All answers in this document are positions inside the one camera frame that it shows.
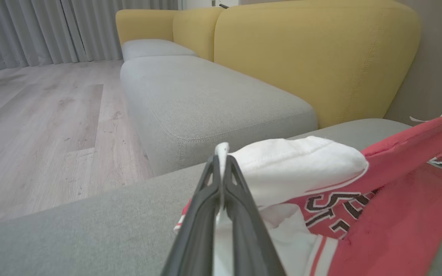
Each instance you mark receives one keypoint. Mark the red and white basketball jersey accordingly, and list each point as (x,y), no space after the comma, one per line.
(397,214)

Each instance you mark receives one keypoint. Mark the small grey sofa seat cushion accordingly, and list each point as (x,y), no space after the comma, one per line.
(152,48)

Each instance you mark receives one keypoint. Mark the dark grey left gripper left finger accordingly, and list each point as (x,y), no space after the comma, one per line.
(202,222)

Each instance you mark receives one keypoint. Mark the grey pleated curtain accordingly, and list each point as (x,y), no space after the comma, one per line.
(33,30)

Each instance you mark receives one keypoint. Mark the large grey sofa seat cushion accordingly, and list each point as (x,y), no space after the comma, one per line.
(71,237)

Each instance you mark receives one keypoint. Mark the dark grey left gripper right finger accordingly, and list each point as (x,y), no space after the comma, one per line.
(248,234)

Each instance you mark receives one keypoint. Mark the narrow yellow sofa backrest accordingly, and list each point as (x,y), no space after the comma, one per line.
(194,30)

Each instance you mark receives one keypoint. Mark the low yellow sofa backrest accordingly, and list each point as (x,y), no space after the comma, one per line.
(144,25)

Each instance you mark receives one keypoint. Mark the wide yellow sofa backrest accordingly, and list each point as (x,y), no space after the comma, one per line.
(313,57)

